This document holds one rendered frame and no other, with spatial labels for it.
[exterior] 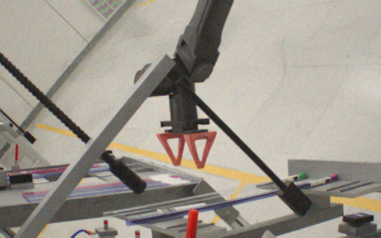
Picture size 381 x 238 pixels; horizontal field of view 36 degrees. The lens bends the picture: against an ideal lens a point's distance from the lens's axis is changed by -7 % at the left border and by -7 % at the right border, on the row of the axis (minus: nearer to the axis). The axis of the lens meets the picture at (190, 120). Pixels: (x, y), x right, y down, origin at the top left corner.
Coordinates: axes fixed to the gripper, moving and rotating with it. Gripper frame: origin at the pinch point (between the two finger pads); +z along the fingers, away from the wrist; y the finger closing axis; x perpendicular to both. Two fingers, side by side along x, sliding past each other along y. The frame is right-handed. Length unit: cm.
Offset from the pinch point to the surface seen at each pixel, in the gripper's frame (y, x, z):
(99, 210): -41.7, -5.0, 14.9
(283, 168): -119, 120, 26
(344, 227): 34.0, 12.4, 12.2
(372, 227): 37.3, 16.8, 13.1
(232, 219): -35, 33, 23
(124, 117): 58, -40, -13
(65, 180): 57, -46, -8
